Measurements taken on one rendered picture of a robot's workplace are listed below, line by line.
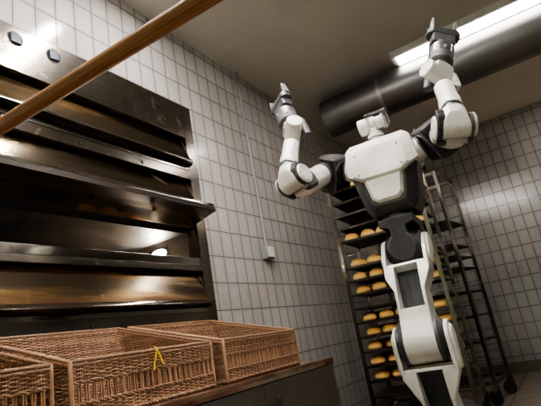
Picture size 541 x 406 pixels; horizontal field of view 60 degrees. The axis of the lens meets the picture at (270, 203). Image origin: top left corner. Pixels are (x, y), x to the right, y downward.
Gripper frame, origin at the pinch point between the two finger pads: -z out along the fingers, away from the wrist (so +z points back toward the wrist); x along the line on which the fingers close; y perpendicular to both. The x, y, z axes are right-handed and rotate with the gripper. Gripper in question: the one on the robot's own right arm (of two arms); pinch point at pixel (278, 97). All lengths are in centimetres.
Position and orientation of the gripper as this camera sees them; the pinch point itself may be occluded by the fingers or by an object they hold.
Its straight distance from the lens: 210.0
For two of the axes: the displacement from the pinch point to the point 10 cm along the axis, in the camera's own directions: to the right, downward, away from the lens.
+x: 4.3, -6.7, -6.1
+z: 2.4, 7.4, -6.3
